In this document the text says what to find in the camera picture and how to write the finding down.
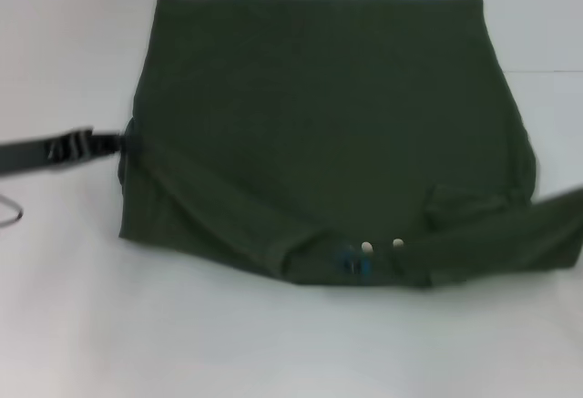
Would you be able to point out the dark green FREE t-shirt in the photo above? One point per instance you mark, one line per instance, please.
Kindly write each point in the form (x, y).
(319, 120)

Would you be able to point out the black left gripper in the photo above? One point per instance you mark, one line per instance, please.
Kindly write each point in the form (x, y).
(25, 156)

